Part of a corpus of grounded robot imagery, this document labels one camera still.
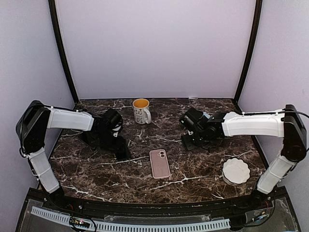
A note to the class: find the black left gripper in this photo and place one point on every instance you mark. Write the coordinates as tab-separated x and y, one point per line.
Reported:
113	147

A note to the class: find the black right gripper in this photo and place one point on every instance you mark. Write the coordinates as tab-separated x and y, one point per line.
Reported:
189	145

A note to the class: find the pink phone case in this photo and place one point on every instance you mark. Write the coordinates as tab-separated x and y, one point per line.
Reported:
159	164

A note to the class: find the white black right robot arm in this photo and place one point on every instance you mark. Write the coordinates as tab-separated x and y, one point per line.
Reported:
283	123

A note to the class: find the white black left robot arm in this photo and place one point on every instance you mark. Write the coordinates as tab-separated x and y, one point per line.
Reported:
32	129

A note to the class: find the black smartphone bottom stack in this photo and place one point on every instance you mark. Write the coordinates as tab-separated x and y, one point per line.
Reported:
89	138

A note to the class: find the white floral mug yellow inside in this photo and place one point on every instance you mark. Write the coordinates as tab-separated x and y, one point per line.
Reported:
142	113

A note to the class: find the white scalloped dish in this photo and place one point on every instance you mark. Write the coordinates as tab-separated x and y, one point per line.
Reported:
235	172

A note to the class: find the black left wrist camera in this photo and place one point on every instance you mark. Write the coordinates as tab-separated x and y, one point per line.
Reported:
113	122

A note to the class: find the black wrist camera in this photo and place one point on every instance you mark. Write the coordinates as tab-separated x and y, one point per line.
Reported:
190	117
113	122

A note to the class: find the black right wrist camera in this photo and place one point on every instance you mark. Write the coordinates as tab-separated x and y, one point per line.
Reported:
190	117

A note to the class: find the black left corner post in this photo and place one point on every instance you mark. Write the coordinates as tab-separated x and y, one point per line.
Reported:
61	50

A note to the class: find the black corner post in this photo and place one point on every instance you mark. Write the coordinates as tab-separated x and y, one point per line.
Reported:
61	50
250	49

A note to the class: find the white slotted cable duct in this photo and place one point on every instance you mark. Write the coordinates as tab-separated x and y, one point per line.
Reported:
132	224

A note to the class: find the black front table rail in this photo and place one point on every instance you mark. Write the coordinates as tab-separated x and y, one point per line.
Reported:
99	209

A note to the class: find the black right corner post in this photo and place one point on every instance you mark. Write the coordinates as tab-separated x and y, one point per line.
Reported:
250	49

